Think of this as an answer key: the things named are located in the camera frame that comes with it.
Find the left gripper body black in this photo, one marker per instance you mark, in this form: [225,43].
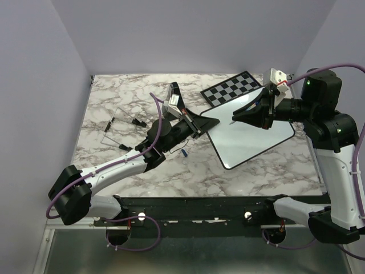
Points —
[183,129]

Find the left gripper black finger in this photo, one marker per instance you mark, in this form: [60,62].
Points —
[178,97]
[202,124]

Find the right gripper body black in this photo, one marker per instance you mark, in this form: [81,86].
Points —
[274,109]

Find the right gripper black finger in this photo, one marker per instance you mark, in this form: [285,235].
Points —
[256,120]
[259,109]

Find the blue marker cap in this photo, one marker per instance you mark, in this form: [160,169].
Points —
[184,152]

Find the whiteboard with black frame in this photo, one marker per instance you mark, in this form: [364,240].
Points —
[236,143]

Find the blue whiteboard marker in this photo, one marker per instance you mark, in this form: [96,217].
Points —
[242,113]

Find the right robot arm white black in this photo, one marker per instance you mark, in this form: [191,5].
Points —
[336,141]

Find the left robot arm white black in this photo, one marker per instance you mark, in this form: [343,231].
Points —
[74,195]

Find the black grey chessboard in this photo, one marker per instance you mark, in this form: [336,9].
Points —
[229,89]

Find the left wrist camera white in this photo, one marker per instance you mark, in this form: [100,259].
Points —
[170,106]

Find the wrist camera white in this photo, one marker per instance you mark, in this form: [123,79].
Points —
[276,80]
[170,106]

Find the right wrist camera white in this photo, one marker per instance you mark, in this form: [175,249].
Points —
[276,80]

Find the wire whiteboard stand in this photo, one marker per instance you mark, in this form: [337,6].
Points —
[120,124]

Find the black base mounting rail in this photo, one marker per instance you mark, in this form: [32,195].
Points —
[147,218]

